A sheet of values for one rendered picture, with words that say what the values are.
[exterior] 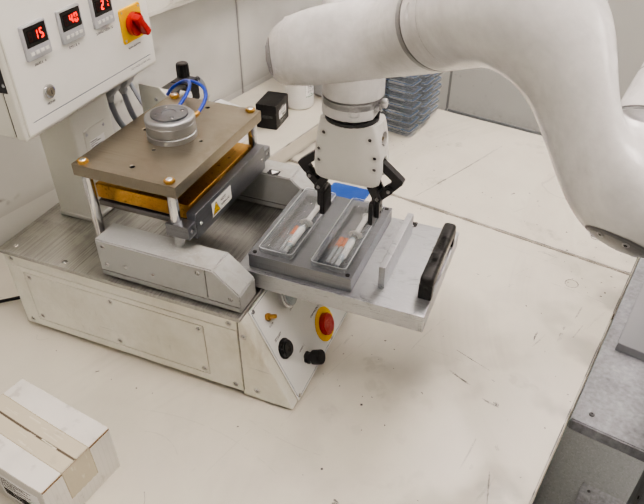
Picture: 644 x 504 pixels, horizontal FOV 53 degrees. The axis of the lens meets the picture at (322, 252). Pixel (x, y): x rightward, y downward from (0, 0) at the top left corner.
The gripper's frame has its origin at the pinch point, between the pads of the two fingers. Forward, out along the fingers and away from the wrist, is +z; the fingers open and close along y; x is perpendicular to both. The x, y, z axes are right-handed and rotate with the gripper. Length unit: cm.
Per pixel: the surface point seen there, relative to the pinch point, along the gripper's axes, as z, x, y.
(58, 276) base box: 15, 17, 45
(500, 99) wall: 83, -240, 3
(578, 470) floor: 105, -48, -54
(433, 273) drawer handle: 3.7, 6.1, -14.9
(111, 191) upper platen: -0.2, 10.1, 35.7
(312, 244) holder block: 5.2, 4.3, 4.3
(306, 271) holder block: 5.8, 10.0, 2.9
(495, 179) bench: 30, -68, -15
